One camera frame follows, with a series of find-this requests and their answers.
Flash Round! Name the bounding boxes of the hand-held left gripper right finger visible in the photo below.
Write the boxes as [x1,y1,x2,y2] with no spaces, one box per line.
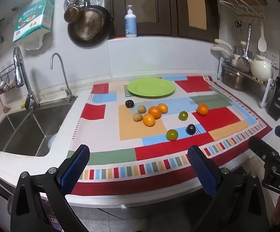
[187,145,270,232]

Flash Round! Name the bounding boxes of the white rice paddle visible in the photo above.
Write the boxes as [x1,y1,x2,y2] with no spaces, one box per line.
[258,22,267,52]

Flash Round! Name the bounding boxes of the white wire hanging rack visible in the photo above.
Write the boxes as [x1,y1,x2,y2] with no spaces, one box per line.
[219,0,265,20]

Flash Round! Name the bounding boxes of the white blue pump bottle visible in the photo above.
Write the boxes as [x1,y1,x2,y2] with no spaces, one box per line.
[125,5,137,38]

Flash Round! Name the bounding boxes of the chrome kitchen faucet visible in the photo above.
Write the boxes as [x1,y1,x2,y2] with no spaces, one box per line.
[13,46,39,110]

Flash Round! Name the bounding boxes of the white metal dish rack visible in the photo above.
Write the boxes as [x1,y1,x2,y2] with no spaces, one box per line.
[217,57,276,109]

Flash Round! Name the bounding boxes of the slim gooseneck faucet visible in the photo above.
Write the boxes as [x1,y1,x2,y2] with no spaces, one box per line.
[50,53,75,102]

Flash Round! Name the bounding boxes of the black frying pan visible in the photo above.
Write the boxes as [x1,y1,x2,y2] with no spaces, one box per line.
[67,5,113,47]

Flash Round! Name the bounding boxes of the dark wooden cabinet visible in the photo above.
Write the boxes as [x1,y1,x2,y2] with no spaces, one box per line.
[105,0,220,43]

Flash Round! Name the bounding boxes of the colourful patchwork cloth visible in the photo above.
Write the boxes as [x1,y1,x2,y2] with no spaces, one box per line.
[66,75,273,196]

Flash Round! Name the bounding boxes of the stainless steel pot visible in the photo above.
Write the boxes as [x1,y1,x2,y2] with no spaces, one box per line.
[222,68,248,92]

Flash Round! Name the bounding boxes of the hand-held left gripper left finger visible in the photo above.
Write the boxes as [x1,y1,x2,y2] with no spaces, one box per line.
[10,144,91,232]

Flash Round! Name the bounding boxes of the white ceramic kettle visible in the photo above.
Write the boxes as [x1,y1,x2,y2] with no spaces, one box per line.
[250,54,276,82]

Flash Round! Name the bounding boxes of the small brass pot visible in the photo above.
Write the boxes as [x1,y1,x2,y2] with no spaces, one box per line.
[64,0,85,24]

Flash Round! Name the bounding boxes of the black wire basket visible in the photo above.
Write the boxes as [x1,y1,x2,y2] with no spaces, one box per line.
[0,64,25,96]

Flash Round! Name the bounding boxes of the stainless steel sink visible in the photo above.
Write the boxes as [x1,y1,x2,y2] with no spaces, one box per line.
[0,101,78,157]

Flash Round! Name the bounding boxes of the bagged tissue pack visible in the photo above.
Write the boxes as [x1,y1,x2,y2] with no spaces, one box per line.
[12,0,56,51]

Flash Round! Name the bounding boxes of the green plate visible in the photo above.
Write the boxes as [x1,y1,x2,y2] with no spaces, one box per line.
[127,78,176,98]

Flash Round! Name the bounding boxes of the steel skimmer ladle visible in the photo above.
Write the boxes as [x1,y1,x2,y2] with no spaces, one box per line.
[235,24,252,72]

